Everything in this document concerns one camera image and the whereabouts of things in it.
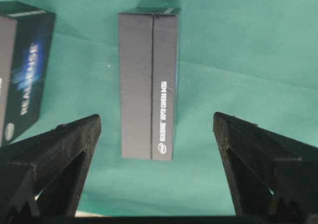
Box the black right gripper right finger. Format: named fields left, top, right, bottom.
left=213, top=112, right=318, bottom=217

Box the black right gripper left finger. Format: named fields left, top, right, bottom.
left=0, top=114, right=101, bottom=217

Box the black RealSense box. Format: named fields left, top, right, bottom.
left=118, top=7, right=180, bottom=161
left=0, top=1, right=56, bottom=146

